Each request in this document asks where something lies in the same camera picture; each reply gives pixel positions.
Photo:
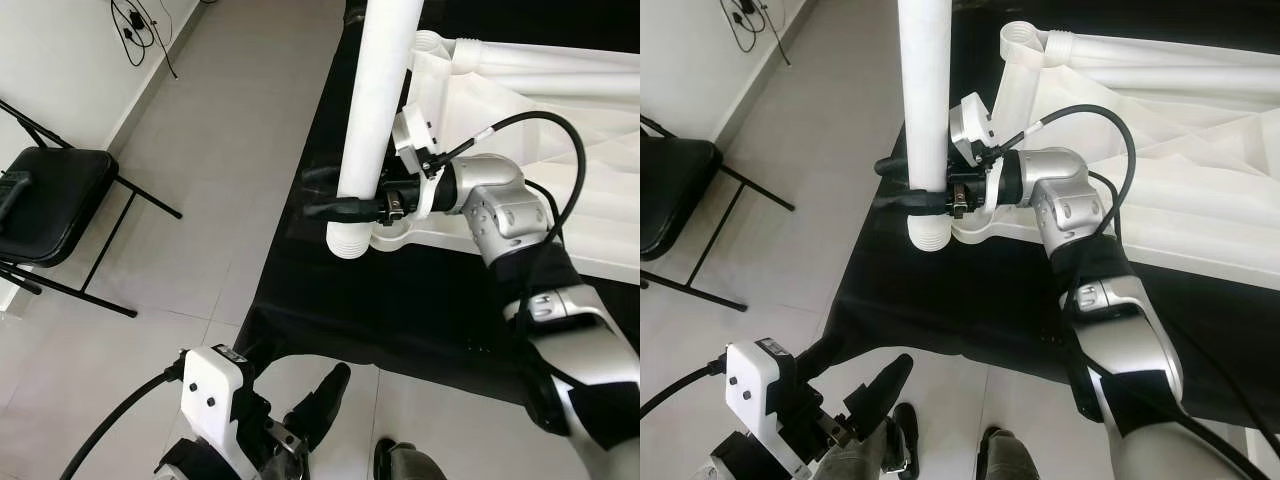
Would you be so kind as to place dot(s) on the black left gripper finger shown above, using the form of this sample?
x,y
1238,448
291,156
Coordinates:
x,y
322,400
265,362
832,358
880,395

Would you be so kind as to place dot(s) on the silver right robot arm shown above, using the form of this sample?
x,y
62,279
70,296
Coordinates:
x,y
1070,195
510,200

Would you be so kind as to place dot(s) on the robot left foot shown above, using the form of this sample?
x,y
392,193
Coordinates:
x,y
905,445

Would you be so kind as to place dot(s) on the black floor mat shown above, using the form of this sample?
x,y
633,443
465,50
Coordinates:
x,y
400,300
1000,300

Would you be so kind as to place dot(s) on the white plastic table top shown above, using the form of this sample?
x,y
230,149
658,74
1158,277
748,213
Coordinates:
x,y
600,170
1200,170

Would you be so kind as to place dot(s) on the black folding chair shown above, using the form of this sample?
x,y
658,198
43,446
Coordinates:
x,y
60,200
675,195

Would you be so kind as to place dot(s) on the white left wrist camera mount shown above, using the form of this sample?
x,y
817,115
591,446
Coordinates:
x,y
755,390
210,395

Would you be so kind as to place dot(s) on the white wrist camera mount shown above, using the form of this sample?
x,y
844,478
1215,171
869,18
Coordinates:
x,y
412,135
210,395
755,390
968,125

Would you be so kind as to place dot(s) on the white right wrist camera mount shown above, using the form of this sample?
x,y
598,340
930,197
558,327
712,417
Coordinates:
x,y
412,135
968,125

